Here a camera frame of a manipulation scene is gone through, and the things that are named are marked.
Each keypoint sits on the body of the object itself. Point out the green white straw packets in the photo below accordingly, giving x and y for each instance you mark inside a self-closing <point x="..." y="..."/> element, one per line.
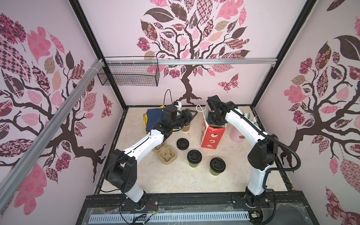
<point x="249" y="117"/>

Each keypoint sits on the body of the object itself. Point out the black cup lid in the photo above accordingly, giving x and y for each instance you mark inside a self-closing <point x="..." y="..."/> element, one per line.
<point x="217" y="164"/>
<point x="194" y="155"/>

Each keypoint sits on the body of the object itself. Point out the aluminium frame bar back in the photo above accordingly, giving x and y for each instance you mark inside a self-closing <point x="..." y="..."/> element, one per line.
<point x="177" y="62"/>

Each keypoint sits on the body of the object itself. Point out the aluminium frame bar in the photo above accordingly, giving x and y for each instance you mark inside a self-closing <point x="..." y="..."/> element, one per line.
<point x="16" y="176"/>
<point x="177" y="62"/>

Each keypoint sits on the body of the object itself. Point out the pulp cup carrier tray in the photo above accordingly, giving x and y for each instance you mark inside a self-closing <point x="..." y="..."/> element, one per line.
<point x="165" y="153"/>

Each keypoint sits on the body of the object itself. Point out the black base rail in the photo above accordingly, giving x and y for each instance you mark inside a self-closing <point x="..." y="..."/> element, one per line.
<point x="277" y="208"/>

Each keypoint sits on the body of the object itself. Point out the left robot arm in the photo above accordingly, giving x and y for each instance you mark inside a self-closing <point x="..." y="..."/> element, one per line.
<point x="122" y="171"/>

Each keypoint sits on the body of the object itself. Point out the green paper coffee cup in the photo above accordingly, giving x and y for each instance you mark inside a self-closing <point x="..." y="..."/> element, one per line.
<point x="193" y="163"/>

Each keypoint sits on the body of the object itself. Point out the stack of black lids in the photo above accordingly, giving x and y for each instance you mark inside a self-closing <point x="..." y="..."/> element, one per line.
<point x="182" y="144"/>

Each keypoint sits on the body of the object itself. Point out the stack of paper cups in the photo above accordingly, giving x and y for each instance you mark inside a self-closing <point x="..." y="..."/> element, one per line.
<point x="186" y="128"/>

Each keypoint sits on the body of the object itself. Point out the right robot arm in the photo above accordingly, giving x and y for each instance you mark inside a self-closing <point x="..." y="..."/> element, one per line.
<point x="264" y="147"/>

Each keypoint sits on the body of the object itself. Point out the aluminium frame bar left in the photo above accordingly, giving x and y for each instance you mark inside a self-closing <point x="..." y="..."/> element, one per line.
<point x="16" y="176"/>

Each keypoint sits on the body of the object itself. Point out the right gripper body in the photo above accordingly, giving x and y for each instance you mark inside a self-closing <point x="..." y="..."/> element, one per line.
<point x="211" y="119"/>

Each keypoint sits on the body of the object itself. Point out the pink cylinder holder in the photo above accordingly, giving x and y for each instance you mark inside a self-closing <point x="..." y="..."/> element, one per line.
<point x="236" y="136"/>

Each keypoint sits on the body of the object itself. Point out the black wire basket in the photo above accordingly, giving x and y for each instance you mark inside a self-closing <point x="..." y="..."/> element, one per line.
<point x="130" y="71"/>

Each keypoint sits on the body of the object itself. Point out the red white paper bag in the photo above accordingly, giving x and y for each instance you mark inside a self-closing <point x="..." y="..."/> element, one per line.
<point x="210" y="134"/>

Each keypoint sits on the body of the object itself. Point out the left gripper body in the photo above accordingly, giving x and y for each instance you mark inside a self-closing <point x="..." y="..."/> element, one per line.
<point x="181" y="119"/>

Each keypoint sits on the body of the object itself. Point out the yellow napkins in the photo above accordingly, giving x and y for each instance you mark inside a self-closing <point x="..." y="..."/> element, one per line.
<point x="144" y="123"/>

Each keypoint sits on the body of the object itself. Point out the white cable duct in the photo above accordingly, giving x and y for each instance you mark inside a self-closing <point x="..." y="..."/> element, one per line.
<point x="167" y="218"/>

